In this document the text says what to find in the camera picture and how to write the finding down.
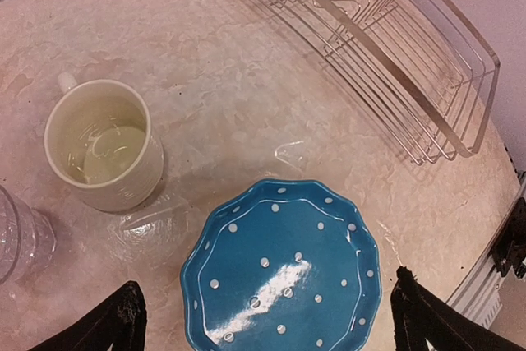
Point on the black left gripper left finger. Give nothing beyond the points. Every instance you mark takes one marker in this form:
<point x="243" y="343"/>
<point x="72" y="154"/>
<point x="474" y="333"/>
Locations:
<point x="117" y="323"/>

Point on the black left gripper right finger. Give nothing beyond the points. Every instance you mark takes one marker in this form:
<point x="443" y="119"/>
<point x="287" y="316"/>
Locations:
<point x="422" y="320"/>

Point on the blue polka dot plate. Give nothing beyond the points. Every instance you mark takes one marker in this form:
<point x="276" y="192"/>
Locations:
<point x="287" y="265"/>

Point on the metal wire dish rack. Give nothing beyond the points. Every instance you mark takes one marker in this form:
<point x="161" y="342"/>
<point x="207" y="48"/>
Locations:
<point x="420" y="68"/>

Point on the clear glass tumbler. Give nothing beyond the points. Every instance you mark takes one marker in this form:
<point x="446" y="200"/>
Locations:
<point x="28" y="241"/>

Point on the white ribbed ceramic mug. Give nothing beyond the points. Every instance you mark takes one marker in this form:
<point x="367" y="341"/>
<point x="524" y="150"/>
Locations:
<point x="99" y="139"/>

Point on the front aluminium rail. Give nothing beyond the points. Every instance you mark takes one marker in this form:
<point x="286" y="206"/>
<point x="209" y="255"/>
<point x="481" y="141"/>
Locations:
<point x="477" y="297"/>

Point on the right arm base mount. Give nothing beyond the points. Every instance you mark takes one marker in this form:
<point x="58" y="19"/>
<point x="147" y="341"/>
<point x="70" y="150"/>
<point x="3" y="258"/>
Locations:
<point x="508" y="252"/>

